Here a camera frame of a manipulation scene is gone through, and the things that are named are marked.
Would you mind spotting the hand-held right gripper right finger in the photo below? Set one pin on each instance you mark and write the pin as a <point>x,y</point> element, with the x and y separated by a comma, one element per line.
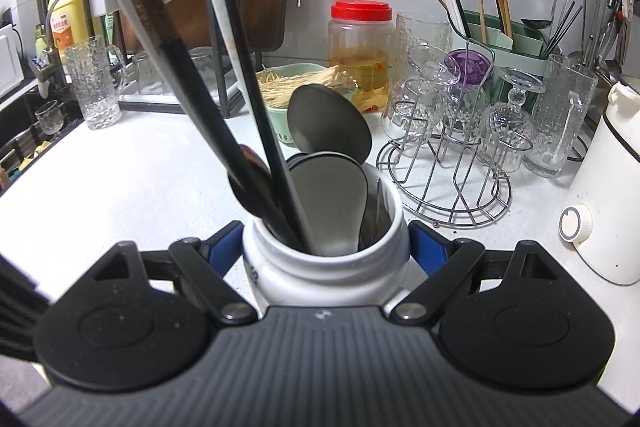
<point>430,249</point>

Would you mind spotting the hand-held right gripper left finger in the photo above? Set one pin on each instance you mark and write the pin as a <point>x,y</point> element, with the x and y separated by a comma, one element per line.
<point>225,249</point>

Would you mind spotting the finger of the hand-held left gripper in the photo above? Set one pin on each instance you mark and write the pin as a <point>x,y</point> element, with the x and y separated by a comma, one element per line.
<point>15,307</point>

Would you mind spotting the gold metal spoon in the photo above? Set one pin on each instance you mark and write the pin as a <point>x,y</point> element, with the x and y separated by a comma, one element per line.
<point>239,199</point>

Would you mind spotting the white ceramic jar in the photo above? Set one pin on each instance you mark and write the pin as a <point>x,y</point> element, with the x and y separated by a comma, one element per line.
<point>325,277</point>

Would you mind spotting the large metal spoon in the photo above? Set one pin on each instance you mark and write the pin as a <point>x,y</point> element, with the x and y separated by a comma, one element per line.
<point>325,122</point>

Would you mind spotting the black chopstick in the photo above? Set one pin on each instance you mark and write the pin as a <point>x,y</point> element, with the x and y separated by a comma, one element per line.
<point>254,72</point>

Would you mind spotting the dark brown patterned chopstick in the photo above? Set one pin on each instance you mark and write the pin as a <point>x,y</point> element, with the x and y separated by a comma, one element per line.
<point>165,37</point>

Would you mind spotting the green plastic basket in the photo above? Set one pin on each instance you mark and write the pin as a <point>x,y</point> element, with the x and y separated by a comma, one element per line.
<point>277,127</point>

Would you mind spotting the black metal dish rack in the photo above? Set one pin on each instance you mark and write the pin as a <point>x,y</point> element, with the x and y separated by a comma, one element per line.
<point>231,104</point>

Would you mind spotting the bundle of dry noodles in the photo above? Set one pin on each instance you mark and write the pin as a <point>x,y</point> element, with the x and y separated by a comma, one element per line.
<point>280,87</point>

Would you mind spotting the clear drinking glass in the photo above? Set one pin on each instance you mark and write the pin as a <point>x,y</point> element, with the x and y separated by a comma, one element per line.
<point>150,72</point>
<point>205,72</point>

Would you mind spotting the large textured glass mug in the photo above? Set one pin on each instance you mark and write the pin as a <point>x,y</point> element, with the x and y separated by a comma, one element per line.
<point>560,122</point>

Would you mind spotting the crystal stemmed goblet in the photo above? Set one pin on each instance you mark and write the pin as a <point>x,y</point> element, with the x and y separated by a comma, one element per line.
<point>430,67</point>
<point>520,82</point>

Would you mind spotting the white electric kettle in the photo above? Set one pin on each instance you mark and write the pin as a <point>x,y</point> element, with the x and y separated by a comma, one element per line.
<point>610,207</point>

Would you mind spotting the purple lidded cup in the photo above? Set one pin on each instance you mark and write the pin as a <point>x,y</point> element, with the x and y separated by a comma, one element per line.
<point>467,64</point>

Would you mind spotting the small glass goblet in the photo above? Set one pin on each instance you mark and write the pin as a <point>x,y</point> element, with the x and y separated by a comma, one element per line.
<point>50,117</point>

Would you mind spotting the plastic jar red lid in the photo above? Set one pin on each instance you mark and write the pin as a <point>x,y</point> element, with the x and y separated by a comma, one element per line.
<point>360,57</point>

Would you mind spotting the tall textured glass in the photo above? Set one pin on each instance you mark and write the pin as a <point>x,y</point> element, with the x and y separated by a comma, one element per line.
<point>425,32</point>

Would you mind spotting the green chopstick holder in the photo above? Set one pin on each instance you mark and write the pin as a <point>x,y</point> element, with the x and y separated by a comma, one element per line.
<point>525,47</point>

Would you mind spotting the metal ladle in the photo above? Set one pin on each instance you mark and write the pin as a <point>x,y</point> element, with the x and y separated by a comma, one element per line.
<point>535,24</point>

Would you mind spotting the yellow oil bottle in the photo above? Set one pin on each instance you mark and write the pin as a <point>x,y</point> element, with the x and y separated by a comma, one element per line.
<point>70,27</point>

